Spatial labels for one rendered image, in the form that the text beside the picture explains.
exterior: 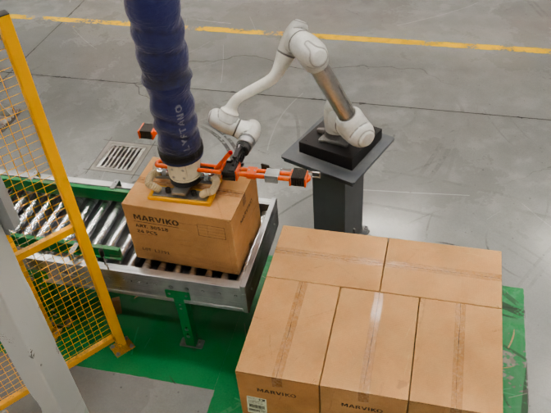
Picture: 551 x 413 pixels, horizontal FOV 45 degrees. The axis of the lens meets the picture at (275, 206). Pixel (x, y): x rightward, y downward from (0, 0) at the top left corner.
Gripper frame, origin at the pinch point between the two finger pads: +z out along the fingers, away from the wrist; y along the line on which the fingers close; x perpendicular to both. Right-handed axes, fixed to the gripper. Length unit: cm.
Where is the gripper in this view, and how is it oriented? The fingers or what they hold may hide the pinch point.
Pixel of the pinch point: (233, 170)
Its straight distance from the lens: 337.7
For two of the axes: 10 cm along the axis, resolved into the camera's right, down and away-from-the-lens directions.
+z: -2.3, 6.5, -7.2
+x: -9.7, -1.1, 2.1
